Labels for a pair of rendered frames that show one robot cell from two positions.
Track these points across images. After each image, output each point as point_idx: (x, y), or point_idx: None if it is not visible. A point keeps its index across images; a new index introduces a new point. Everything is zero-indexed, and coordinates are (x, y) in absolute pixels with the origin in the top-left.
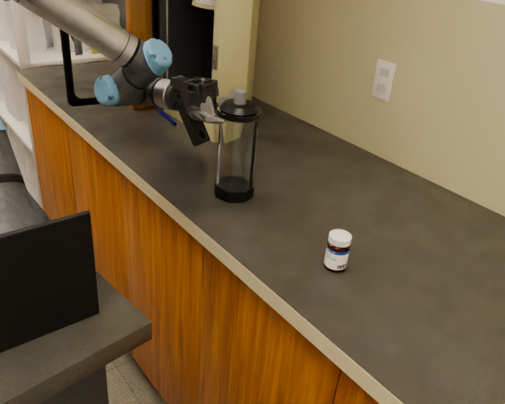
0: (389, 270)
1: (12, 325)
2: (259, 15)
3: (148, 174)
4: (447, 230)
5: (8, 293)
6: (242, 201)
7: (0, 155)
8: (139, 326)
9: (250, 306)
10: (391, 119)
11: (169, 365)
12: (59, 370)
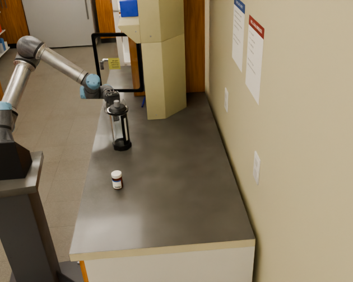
0: (138, 195)
1: None
2: (209, 50)
3: (101, 130)
4: (194, 187)
5: None
6: (120, 150)
7: (0, 118)
8: (30, 186)
9: None
10: (228, 122)
11: None
12: None
